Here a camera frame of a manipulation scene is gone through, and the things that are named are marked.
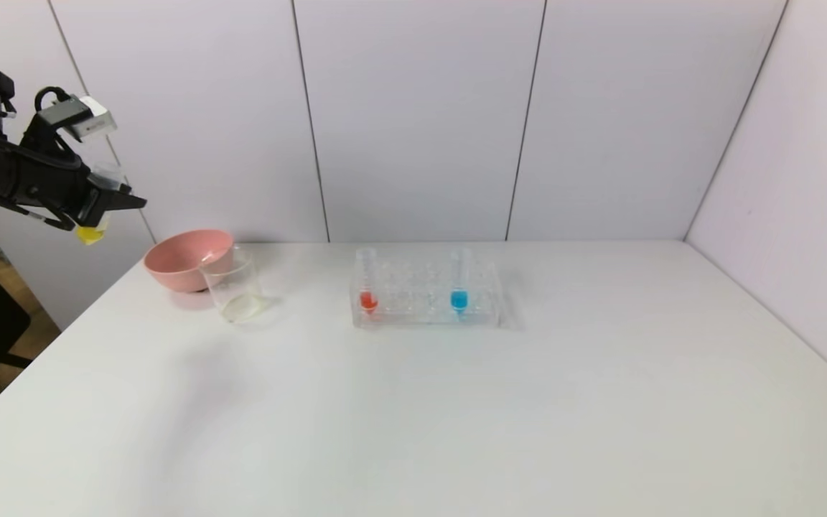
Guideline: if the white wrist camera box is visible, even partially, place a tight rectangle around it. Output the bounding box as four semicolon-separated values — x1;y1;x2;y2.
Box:
44;97;117;141

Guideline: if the pink bowl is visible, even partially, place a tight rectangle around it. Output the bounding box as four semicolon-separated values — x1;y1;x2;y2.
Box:
144;229;235;294

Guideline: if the test tube with yellow pigment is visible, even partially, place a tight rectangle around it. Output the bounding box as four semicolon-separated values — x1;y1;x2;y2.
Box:
75;162;127;246

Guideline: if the test tube with blue pigment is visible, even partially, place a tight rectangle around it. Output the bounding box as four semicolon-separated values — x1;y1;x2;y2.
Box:
449;248;472;317

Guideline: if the clear glass beaker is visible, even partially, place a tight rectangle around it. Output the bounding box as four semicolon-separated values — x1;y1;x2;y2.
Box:
200;246;267;324

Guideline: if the clear plastic test tube rack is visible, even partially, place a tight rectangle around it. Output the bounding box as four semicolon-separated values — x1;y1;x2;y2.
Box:
349;248;504;330

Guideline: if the test tube with red pigment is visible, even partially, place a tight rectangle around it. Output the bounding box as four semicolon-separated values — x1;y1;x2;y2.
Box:
356;248;380;315

